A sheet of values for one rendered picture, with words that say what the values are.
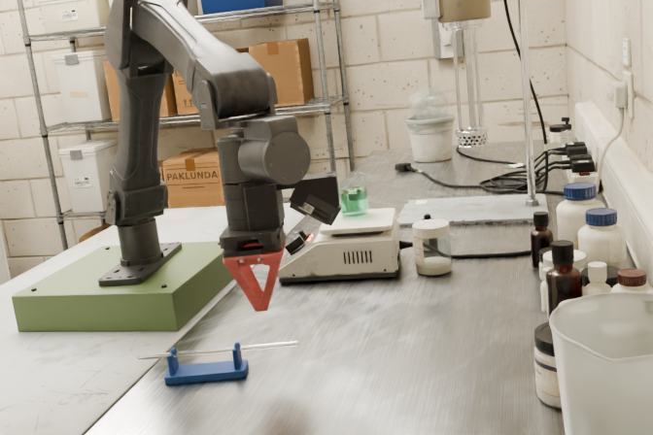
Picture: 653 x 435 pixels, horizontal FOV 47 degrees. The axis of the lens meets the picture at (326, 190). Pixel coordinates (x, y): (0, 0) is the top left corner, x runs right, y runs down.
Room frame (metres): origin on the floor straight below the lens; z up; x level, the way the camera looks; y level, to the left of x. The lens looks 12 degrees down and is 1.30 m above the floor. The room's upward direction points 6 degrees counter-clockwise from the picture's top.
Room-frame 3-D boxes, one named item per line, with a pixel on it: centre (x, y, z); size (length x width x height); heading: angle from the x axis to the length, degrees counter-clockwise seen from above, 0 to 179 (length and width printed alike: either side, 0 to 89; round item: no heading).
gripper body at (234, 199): (0.86, 0.09, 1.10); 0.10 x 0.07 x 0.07; 177
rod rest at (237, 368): (0.87, 0.17, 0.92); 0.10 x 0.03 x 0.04; 88
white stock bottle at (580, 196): (1.12, -0.38, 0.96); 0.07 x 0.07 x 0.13
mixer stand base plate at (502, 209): (1.52, -0.30, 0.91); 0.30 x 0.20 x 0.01; 75
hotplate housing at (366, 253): (1.23, -0.02, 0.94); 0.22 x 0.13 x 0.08; 80
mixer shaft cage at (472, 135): (1.52, -0.31, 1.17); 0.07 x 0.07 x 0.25
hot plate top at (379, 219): (1.23, -0.05, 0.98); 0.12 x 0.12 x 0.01; 80
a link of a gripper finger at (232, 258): (0.86, 0.09, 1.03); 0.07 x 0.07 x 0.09; 87
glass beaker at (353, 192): (1.24, -0.04, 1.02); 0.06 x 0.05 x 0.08; 13
